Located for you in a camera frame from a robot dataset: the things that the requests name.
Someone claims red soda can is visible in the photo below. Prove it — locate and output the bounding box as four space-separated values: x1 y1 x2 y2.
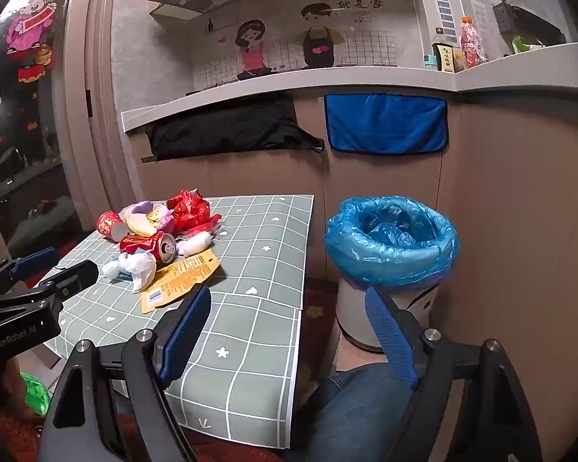
119 232 178 265

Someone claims bright green object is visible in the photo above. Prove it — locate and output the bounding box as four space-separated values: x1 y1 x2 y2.
19 372 51 417

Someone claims yellow snack wrapper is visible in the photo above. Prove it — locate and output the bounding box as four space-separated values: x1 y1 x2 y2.
139 249 221 315

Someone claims grey utensil holder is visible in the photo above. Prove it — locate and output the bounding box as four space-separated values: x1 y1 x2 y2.
492 0 514 30

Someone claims black dish rack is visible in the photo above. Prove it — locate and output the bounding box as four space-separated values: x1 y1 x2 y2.
511 5 568 54

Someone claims small white plastic bottle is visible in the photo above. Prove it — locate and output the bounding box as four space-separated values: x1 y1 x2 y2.
176 232 213 257

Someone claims dark soy sauce bottle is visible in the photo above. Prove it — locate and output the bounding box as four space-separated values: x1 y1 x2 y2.
431 28 456 74

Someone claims dark red floor rug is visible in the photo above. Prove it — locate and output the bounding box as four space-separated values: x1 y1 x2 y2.
299 279 343 376

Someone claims black wok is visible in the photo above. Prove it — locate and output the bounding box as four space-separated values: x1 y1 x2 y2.
236 67 275 81

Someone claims black cloth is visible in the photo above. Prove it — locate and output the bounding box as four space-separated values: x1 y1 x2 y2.
145 95 326 161

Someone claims blue towel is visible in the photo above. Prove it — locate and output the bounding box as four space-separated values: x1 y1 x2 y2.
324 93 450 156

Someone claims red plastic bag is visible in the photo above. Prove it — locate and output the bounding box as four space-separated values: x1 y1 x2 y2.
166 189 222 234

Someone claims red paper cup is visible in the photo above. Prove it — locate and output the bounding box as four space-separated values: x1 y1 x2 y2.
96 210 127 242

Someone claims white tissue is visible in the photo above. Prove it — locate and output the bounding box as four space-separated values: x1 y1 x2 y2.
100 251 156 293

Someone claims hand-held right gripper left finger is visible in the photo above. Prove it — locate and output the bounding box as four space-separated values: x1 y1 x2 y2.
36 284 213 462

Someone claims orange-capped plastic bottle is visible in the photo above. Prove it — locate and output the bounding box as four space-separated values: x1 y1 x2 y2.
459 16 487 69

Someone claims cartoon wall sticker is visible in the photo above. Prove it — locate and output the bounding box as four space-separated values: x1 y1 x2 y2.
190 0 417 94

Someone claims red festive window sticker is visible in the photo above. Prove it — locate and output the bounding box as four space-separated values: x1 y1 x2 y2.
5 0 59 87

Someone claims green checked table mat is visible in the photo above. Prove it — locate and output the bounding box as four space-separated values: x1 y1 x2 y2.
34 194 315 449

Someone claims pink and yellow wrapper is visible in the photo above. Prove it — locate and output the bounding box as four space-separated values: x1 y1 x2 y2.
119 201 175 238

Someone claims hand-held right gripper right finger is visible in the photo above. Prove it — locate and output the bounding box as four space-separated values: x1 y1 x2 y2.
365 286 545 462

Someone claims person's leg in jeans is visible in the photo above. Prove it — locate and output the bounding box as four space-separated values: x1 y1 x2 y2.
284 358 417 462

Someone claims white bin blue bag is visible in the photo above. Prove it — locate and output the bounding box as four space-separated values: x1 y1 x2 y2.
324 196 459 290

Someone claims glass sliding door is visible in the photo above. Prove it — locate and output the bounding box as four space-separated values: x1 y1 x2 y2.
0 0 85 251

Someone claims green plastic item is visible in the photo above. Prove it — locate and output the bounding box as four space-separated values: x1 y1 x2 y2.
512 35 550 55

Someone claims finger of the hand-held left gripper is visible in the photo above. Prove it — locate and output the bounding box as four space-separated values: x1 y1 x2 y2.
0 260 99 323
0 247 59 299

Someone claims white wall vent panel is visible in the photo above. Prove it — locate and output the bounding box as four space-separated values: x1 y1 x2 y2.
432 0 458 44

